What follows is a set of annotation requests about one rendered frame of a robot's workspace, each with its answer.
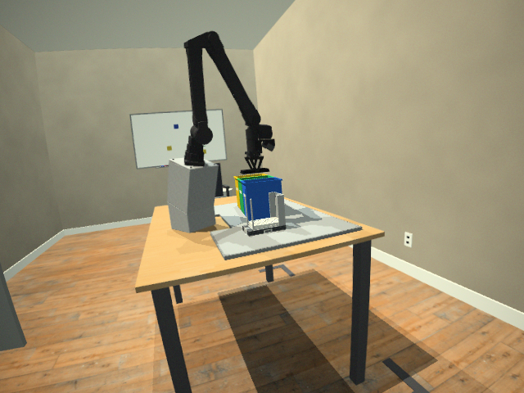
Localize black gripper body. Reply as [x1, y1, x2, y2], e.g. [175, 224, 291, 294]
[245, 139, 262, 157]

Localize blue open-top bin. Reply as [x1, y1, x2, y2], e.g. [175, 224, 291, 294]
[241, 177, 282, 221]

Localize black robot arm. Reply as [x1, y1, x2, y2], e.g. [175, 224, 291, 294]
[184, 31, 275, 166]

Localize white well plate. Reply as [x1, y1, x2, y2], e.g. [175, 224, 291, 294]
[249, 217, 278, 230]

